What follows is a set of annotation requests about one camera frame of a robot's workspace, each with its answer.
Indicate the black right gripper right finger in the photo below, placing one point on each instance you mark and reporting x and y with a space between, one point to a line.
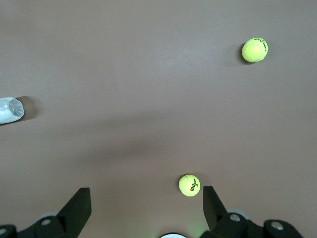
223 223

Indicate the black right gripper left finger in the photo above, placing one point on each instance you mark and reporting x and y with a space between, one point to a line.
67 220

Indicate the white blue tennis ball can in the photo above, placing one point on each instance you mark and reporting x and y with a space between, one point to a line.
10 111

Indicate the yellow tennis ball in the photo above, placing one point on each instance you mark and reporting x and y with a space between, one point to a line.
188 184
253 50

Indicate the brown table mat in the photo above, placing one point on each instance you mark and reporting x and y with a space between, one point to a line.
148 74

